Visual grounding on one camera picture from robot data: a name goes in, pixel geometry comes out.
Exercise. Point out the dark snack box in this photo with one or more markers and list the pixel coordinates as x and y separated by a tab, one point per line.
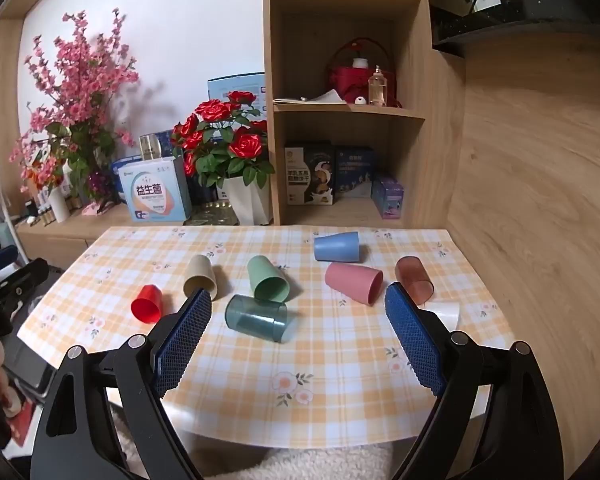
307	175

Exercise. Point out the translucent brown cup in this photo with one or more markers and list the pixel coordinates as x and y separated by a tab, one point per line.
412	277

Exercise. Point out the blue plastic cup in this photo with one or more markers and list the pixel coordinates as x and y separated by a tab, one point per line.
337	247

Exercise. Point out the clear gold jar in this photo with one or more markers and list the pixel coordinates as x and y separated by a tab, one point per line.
150	147

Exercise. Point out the navy printed box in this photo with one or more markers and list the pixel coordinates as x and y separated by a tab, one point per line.
354	172

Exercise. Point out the translucent teal cup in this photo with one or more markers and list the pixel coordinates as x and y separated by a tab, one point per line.
255	317

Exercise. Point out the red plastic cup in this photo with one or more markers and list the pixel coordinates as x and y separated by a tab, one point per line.
147	302

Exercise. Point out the green plastic cup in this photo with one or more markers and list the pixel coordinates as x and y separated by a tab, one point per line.
265	277

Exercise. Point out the red rose bouquet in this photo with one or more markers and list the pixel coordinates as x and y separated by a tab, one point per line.
242	145

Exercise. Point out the clear perfume bottle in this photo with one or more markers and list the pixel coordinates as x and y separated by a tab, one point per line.
377	90

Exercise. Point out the white box with colourful label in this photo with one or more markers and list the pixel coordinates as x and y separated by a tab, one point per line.
152	195

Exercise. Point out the pink blossom flower bunch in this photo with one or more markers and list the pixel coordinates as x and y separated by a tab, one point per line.
80	85

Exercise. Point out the wooden shelf unit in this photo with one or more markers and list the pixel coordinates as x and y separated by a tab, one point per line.
430	160

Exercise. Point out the clear white cup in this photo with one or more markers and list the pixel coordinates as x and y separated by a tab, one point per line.
447	315

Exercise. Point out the stack of papers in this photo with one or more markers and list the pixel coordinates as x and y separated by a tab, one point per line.
320	97

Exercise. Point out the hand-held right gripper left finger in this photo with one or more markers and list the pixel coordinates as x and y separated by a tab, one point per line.
182	340

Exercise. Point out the purple small box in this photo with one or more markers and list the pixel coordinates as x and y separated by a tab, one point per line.
387	199

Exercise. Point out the low wooden cabinet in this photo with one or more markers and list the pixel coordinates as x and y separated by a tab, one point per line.
55	245

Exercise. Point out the white angular vase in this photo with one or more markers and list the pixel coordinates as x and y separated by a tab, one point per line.
247	202

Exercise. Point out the small white round object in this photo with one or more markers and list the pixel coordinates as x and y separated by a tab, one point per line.
359	101

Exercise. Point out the pink plastic cup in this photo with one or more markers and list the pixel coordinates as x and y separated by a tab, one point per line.
352	280

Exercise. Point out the white plastic bottle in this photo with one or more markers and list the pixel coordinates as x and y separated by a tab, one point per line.
58	205

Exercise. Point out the black speckled shelf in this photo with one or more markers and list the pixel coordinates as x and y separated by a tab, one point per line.
530	15

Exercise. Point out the blue and white carton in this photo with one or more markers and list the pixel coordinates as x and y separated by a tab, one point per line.
230	85

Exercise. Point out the gold patterned tray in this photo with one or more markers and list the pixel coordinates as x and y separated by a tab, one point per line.
212	215

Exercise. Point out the beige plastic cup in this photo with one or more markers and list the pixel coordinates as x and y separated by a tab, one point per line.
200	275

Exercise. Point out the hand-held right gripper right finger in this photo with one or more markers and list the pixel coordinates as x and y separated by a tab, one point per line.
414	340

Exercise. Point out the orange checked floral tablecloth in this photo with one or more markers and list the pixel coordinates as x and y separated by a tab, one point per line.
330	360

